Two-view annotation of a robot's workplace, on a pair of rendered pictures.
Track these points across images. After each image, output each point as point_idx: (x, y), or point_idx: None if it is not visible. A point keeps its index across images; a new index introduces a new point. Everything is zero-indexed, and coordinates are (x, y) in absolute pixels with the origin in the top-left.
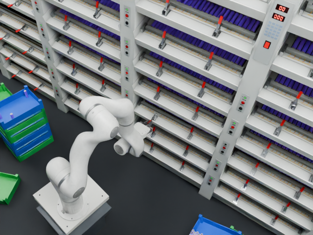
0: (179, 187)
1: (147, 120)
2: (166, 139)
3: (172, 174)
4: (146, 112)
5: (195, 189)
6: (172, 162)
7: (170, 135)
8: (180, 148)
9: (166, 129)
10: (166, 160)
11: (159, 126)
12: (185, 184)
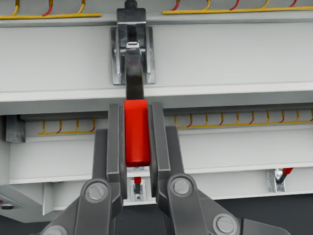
0: (273, 223)
1: (116, 141)
2: (216, 132)
3: (226, 198)
4: (31, 49)
5: (309, 195)
6: (233, 180)
7: (227, 106)
8: (297, 130)
9: (273, 98)
10: (209, 186)
11: (204, 102)
12: (278, 203)
